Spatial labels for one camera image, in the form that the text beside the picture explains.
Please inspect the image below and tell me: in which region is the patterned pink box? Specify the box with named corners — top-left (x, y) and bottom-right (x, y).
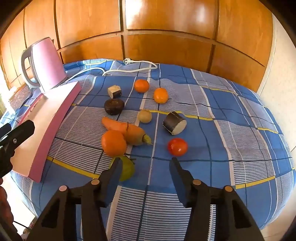
top-left (9, 83), bottom-right (31, 107)

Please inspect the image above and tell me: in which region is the blue checked blanket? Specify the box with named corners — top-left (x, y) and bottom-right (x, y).
top-left (0, 59), bottom-right (296, 241)

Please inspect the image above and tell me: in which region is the small orange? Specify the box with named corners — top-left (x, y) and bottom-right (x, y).
top-left (134, 79), bottom-right (150, 93)
top-left (154, 88), bottom-right (169, 104)

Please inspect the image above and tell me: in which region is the wooden wardrobe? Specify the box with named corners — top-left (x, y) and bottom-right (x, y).
top-left (0, 0), bottom-right (275, 93)

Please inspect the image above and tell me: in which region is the large orange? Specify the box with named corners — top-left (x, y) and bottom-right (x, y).
top-left (101, 130), bottom-right (127, 157)

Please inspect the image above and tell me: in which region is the potato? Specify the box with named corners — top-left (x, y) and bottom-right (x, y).
top-left (137, 109), bottom-right (152, 124)

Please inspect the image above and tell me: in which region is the green tomato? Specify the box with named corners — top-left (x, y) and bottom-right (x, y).
top-left (109, 155), bottom-right (135, 181)

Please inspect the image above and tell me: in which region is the dark brown round cake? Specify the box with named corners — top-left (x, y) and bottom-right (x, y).
top-left (104, 98), bottom-right (125, 115)

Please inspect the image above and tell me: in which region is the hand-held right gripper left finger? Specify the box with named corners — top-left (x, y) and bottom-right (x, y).
top-left (26, 157), bottom-right (123, 241)

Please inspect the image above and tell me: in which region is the pink electric kettle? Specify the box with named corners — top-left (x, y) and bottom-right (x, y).
top-left (21, 37), bottom-right (68, 93)

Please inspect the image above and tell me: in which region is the carrot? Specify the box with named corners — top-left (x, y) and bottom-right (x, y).
top-left (102, 116), bottom-right (152, 146)

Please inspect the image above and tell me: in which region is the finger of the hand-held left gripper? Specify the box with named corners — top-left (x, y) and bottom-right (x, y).
top-left (0, 120), bottom-right (35, 151)
top-left (0, 123), bottom-right (12, 139)

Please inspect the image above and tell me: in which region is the black radish cylinder piece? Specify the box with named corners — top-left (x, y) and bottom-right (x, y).
top-left (162, 111), bottom-right (187, 136)

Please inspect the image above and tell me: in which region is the beige bread chunk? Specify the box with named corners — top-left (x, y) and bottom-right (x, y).
top-left (107, 85), bottom-right (122, 99)

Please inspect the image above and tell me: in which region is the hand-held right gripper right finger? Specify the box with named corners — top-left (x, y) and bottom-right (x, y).
top-left (169, 157), bottom-right (265, 241)

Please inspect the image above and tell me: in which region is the red tomato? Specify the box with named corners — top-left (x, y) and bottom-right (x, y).
top-left (168, 138), bottom-right (188, 156)

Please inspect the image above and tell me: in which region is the white power cable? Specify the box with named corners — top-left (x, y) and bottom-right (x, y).
top-left (66, 58), bottom-right (159, 81)

